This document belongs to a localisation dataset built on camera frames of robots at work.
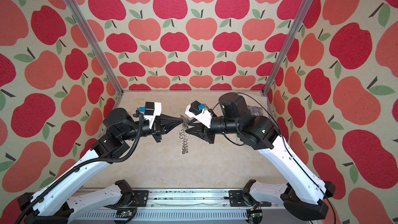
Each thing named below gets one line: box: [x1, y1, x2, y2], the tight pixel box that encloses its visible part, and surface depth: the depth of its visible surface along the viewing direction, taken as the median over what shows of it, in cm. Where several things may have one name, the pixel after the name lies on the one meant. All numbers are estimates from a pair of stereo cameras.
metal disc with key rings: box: [179, 114, 189, 155], surface depth 55 cm
